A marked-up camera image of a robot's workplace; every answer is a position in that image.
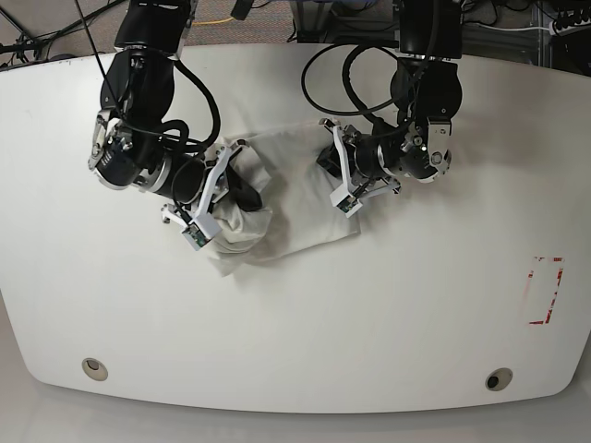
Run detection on left table cable grommet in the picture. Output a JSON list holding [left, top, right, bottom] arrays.
[[81, 358, 108, 382]]

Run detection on black cable image-left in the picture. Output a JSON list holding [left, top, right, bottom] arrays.
[[157, 60, 222, 154]]

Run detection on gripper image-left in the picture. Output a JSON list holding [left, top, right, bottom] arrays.
[[211, 166, 263, 212]]

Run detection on white printed T-shirt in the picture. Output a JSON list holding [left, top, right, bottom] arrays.
[[205, 123, 360, 277]]

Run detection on black cable image-right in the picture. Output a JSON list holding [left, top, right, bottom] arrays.
[[300, 42, 422, 120]]

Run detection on black tripod legs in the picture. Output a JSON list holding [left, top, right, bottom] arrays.
[[1, 0, 128, 60]]

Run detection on red tape rectangle marking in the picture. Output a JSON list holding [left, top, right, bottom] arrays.
[[524, 257, 564, 326]]

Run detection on white power strip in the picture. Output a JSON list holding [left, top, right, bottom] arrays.
[[549, 8, 590, 36]]

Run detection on wrist camera mount image-right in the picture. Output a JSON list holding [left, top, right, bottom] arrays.
[[319, 118, 402, 219]]

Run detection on wrist camera mount image-left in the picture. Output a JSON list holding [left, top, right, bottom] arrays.
[[161, 139, 248, 251]]

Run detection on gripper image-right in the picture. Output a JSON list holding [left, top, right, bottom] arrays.
[[316, 145, 342, 178]]

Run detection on right table cable grommet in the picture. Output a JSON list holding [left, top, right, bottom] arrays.
[[485, 367, 513, 391]]

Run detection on table cable grommet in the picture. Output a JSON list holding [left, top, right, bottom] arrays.
[[81, 358, 108, 382], [485, 367, 513, 391]]

